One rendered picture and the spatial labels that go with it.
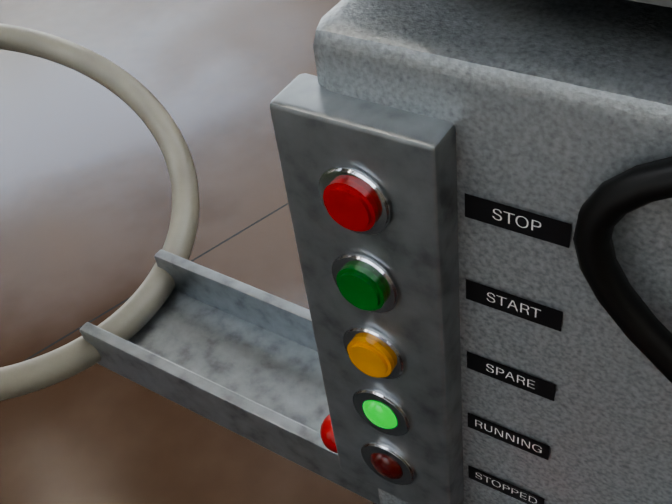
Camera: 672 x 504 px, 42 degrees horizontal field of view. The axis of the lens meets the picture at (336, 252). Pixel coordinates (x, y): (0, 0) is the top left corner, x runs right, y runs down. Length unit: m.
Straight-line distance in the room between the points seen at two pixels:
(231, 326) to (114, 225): 1.90
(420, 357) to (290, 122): 0.14
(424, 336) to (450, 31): 0.15
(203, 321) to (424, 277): 0.52
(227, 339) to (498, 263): 0.51
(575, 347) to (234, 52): 3.10
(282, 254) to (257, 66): 1.04
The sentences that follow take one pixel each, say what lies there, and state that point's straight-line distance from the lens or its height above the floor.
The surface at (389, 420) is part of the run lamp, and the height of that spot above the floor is 1.30.
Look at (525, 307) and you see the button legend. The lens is 0.40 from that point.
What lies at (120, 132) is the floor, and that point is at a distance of 3.16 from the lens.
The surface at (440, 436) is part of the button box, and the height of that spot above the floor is 1.30.
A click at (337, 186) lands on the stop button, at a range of 0.37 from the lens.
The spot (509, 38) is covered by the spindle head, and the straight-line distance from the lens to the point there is 0.34.
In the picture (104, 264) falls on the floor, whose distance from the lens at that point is 2.64.
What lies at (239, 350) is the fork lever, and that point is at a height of 1.06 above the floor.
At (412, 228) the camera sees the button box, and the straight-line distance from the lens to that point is 0.37.
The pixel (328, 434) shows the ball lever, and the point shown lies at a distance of 0.65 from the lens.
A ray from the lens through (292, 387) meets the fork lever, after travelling 0.82.
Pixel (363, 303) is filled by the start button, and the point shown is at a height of 1.40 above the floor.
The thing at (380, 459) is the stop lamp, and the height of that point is 1.26.
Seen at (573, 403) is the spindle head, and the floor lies 1.35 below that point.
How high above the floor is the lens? 1.70
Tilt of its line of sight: 43 degrees down
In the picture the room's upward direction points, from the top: 9 degrees counter-clockwise
